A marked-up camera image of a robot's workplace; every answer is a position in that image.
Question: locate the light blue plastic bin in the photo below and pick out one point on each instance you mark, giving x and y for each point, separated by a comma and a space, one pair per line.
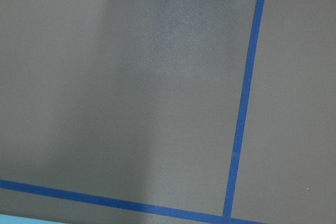
8, 219

